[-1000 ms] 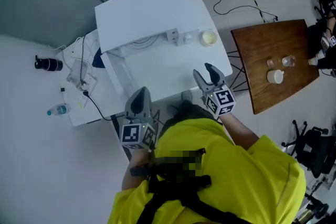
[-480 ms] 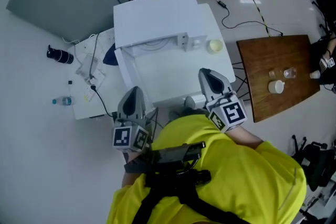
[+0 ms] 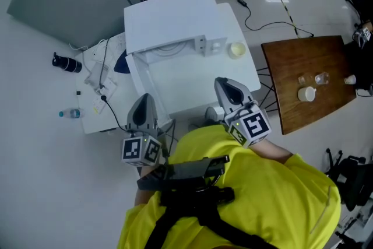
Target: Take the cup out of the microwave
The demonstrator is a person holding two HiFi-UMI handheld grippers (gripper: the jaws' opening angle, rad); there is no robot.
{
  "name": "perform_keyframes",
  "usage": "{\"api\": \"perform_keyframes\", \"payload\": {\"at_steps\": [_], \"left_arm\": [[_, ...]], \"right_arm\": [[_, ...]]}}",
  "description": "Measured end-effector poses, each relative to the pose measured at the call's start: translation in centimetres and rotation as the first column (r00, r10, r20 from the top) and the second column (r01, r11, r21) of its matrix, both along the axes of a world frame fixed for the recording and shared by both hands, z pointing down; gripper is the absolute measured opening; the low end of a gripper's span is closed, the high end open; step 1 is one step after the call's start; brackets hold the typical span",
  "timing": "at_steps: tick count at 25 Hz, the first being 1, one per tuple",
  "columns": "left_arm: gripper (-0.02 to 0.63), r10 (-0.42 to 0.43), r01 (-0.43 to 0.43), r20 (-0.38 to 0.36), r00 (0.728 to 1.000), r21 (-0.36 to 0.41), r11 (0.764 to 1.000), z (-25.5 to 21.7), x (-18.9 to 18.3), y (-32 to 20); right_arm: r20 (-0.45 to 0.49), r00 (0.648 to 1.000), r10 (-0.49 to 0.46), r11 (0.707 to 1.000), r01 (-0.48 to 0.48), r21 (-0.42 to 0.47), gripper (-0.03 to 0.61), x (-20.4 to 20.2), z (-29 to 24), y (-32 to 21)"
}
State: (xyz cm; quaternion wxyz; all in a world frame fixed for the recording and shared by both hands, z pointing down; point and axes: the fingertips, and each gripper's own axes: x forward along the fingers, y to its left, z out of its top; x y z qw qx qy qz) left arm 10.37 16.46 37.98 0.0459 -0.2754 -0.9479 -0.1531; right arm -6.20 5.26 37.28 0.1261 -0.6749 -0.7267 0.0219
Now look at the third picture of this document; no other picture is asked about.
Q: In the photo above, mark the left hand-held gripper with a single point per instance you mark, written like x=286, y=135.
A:
x=140, y=148

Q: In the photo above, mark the black insulated bottle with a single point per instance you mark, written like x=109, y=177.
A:
x=68, y=63

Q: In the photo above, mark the black chest mount harness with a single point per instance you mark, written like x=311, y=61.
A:
x=186, y=172

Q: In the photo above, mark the wooden side table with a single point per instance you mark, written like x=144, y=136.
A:
x=309, y=55

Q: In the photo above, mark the clear drinking glass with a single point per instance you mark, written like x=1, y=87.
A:
x=303, y=80
x=322, y=78

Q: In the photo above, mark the person's right forearm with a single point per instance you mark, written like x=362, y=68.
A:
x=271, y=153

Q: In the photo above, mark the person's left forearm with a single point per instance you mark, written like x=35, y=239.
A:
x=144, y=195

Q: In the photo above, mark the white power strip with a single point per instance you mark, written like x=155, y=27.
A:
x=105, y=94

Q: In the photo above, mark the white plate in microwave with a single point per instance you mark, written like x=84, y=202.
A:
x=169, y=51

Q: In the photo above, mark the white microwave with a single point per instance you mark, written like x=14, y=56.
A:
x=169, y=17

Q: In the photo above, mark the grey metal cabinet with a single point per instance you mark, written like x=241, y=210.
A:
x=67, y=0

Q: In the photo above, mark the clear plastic water bottle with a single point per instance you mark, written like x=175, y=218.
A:
x=73, y=113

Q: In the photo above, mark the yellow shirt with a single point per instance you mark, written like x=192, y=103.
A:
x=277, y=198

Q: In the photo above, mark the person's grey shoe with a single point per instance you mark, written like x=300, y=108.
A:
x=211, y=115

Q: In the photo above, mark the dark blue cloth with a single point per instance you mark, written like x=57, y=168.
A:
x=121, y=64

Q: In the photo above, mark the paper cup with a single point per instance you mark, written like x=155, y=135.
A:
x=350, y=79

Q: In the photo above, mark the white cup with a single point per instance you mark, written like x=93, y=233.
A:
x=236, y=50

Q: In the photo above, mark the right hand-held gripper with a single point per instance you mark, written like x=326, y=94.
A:
x=256, y=125

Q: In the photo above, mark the black office chair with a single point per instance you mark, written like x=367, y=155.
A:
x=352, y=178

